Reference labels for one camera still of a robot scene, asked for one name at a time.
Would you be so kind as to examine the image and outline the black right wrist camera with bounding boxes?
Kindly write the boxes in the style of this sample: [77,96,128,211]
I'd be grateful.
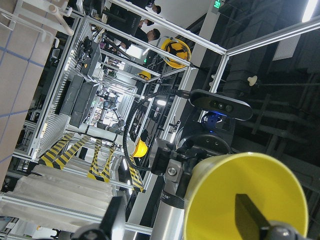
[189,89,253,121]

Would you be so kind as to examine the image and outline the yellow hard hat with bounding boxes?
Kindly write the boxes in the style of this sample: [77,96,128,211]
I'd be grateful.
[160,36,191,69]

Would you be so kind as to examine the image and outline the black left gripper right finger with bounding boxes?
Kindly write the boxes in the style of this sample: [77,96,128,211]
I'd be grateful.
[235,193,271,240]

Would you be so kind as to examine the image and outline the wooden dowel stick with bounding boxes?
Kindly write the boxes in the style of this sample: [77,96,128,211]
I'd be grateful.
[48,4,74,36]

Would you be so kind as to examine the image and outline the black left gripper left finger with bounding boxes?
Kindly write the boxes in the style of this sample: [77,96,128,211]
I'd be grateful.
[99,196,126,240]

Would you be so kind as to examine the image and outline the yellow plastic cup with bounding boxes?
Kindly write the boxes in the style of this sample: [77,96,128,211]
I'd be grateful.
[183,152,309,240]

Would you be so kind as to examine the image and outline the white wire cup rack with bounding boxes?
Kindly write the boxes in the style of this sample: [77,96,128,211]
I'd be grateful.
[0,0,69,45]

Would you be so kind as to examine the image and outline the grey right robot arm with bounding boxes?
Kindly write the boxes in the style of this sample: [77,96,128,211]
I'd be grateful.
[150,111,236,240]

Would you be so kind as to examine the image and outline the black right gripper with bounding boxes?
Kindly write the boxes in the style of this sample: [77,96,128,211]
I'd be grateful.
[150,133,232,198]

